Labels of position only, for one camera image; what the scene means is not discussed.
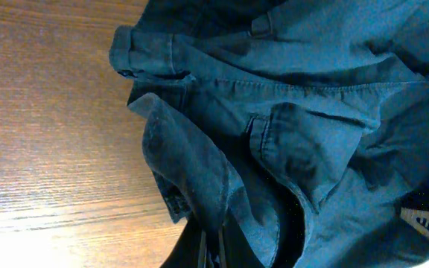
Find navy blue shorts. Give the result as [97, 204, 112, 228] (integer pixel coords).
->
[109, 0, 429, 267]

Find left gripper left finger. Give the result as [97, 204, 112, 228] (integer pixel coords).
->
[160, 216, 204, 268]

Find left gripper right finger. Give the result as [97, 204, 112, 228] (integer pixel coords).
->
[218, 214, 264, 268]

